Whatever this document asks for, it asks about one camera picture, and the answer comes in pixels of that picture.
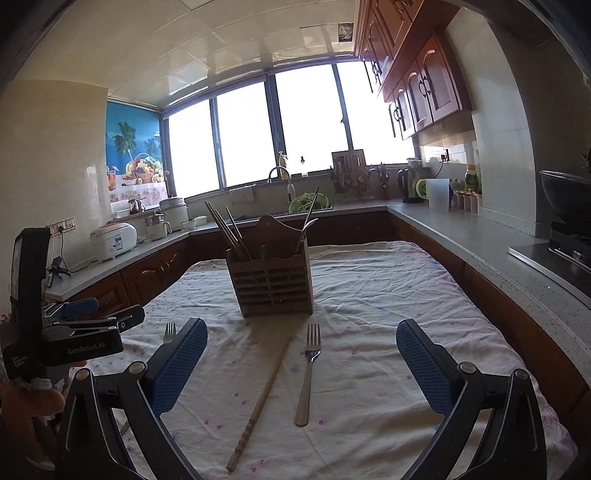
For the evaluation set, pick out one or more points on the dish rack with utensils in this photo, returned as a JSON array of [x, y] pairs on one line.
[[353, 175]]

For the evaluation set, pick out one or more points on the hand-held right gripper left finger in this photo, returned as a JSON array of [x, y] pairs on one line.
[[184, 362]]

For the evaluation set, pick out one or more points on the black wok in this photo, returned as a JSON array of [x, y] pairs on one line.
[[568, 194]]

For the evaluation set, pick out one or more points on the yellow soap bottle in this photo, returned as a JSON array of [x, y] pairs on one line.
[[282, 161]]

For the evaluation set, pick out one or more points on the knife and scissors holder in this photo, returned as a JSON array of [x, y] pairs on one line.
[[383, 180]]

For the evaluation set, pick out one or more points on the metal chopstick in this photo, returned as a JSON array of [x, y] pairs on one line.
[[312, 210]]

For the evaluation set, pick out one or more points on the white spice jar set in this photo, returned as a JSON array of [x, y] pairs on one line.
[[467, 201]]

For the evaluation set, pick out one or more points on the wall outlet with plug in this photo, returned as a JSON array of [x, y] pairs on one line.
[[445, 154]]

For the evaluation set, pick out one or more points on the yellow oil bottle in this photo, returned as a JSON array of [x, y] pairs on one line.
[[471, 180]]

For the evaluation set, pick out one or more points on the steel electric kettle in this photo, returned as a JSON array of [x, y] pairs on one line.
[[410, 187]]

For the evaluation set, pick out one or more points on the white wall power strip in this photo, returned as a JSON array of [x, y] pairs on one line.
[[62, 227]]

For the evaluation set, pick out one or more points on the kitchen sink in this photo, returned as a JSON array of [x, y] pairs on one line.
[[263, 214]]

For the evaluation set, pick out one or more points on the brown upper cabinets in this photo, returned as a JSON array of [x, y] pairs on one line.
[[415, 69]]

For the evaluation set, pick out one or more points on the metal spoon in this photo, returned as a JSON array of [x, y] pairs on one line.
[[308, 230]]

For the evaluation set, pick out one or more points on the grey stone countertop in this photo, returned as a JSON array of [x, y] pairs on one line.
[[438, 226]]

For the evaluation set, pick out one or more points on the floral white tablecloth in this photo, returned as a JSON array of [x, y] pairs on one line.
[[360, 300]]

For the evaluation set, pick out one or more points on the white bowl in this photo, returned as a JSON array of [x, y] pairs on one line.
[[189, 226]]

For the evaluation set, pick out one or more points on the brown cabinets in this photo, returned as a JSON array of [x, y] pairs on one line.
[[152, 272], [415, 69]]

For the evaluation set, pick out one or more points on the green colander with vegetables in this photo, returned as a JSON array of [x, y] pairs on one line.
[[304, 203]]

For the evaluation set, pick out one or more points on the brown lower cabinets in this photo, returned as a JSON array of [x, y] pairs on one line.
[[152, 272]]

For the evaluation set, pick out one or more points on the small black tripod device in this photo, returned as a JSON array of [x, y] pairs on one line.
[[56, 272]]

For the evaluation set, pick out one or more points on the white electric pot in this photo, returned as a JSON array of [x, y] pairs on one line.
[[173, 210]]

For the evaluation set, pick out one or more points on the black cooktop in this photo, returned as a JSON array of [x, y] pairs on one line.
[[554, 258]]

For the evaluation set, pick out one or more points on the small white blender jug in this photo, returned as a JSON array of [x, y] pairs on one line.
[[157, 227]]

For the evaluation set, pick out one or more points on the white rice cooker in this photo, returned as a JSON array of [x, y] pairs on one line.
[[114, 242]]

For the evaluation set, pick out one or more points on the metal fork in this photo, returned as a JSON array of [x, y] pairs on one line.
[[308, 374], [169, 331]]

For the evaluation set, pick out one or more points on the person's left hand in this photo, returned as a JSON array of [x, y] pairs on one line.
[[34, 415]]

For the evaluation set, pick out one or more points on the chrome faucet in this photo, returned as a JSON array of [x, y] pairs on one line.
[[280, 177]]

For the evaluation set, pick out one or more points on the tropical fruit print blind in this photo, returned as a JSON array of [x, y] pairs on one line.
[[134, 147]]

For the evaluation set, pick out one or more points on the white dish towel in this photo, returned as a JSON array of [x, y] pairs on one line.
[[242, 194]]

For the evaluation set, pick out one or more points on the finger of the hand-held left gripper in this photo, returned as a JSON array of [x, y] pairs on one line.
[[81, 306], [120, 318]]

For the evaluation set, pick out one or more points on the wooden utensil holder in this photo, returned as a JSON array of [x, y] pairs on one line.
[[272, 286]]

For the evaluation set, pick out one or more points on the kitchen window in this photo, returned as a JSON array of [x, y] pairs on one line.
[[286, 129]]

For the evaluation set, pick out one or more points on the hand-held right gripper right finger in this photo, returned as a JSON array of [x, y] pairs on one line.
[[422, 364]]

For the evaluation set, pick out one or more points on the dark chopstick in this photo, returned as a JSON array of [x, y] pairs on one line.
[[221, 230]]

